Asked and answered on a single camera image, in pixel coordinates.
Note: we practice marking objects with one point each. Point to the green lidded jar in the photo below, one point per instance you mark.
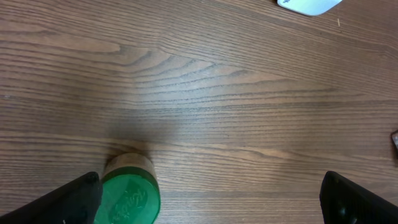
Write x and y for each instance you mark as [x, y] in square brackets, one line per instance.
[131, 193]

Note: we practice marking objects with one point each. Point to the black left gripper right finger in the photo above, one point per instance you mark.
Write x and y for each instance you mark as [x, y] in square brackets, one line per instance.
[343, 201]

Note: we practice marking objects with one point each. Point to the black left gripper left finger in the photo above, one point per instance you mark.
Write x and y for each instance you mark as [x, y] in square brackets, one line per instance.
[75, 202]

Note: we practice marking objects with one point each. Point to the beige snack pouch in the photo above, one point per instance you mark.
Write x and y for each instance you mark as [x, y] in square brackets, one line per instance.
[394, 137]

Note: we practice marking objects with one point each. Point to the white barcode scanner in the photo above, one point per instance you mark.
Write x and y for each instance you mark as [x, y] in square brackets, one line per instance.
[308, 7]

